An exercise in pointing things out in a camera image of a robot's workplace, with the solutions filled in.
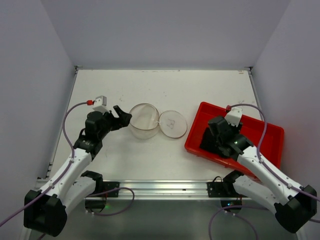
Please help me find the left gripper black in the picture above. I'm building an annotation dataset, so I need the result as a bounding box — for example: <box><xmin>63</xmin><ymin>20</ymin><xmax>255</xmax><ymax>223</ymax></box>
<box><xmin>97</xmin><ymin>105</ymin><xmax>131</xmax><ymax>140</ymax></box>

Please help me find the black bra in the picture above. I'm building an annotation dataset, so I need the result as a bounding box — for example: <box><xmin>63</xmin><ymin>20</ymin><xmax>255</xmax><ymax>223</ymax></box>
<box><xmin>199</xmin><ymin>127</ymin><xmax>220</xmax><ymax>155</ymax></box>

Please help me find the white mesh laundry bag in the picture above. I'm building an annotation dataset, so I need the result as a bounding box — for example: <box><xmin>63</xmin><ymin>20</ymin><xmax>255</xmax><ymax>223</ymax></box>
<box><xmin>129</xmin><ymin>103</ymin><xmax>188</xmax><ymax>140</ymax></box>

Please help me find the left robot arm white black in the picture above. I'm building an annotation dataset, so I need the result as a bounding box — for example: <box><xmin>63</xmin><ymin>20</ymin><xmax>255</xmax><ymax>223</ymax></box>
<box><xmin>23</xmin><ymin>105</ymin><xmax>132</xmax><ymax>237</ymax></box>

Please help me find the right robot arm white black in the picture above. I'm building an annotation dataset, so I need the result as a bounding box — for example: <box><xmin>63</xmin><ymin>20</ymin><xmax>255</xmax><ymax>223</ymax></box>
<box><xmin>208</xmin><ymin>116</ymin><xmax>319</xmax><ymax>233</ymax></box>

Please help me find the red plastic tray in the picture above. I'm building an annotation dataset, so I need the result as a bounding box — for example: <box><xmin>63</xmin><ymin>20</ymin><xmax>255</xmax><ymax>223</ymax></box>
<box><xmin>184</xmin><ymin>101</ymin><xmax>285</xmax><ymax>181</ymax></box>

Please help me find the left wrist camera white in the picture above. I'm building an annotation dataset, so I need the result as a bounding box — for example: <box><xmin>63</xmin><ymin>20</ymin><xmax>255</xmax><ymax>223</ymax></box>
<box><xmin>86</xmin><ymin>95</ymin><xmax>109</xmax><ymax>114</ymax></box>

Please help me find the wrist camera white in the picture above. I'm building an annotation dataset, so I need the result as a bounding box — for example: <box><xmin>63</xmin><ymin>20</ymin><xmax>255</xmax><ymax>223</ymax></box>
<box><xmin>224</xmin><ymin>105</ymin><xmax>243</xmax><ymax>127</ymax></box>
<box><xmin>86</xmin><ymin>95</ymin><xmax>109</xmax><ymax>114</ymax></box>

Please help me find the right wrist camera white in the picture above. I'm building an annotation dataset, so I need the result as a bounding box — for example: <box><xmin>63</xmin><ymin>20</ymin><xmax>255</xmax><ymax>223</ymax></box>
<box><xmin>224</xmin><ymin>105</ymin><xmax>243</xmax><ymax>127</ymax></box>

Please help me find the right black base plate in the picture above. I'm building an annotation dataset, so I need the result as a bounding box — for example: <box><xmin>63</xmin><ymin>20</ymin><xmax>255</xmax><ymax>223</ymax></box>
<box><xmin>206</xmin><ymin>181</ymin><xmax>246</xmax><ymax>198</ymax></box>

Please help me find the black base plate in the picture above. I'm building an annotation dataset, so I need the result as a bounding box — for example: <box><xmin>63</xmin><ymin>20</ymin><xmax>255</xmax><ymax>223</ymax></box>
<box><xmin>88</xmin><ymin>181</ymin><xmax>120</xmax><ymax>198</ymax></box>
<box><xmin>206</xmin><ymin>181</ymin><xmax>246</xmax><ymax>198</ymax></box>

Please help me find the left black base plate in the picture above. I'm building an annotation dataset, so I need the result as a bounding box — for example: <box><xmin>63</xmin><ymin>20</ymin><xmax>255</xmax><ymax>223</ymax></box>
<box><xmin>88</xmin><ymin>181</ymin><xmax>120</xmax><ymax>198</ymax></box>

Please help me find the aluminium mounting rail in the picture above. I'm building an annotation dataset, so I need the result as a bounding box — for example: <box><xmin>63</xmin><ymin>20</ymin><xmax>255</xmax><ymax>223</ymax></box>
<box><xmin>39</xmin><ymin>176</ymin><xmax>210</xmax><ymax>204</ymax></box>

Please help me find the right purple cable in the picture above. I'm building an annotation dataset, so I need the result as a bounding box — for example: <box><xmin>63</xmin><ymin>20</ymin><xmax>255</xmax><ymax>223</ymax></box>
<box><xmin>208</xmin><ymin>103</ymin><xmax>320</xmax><ymax>240</ymax></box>

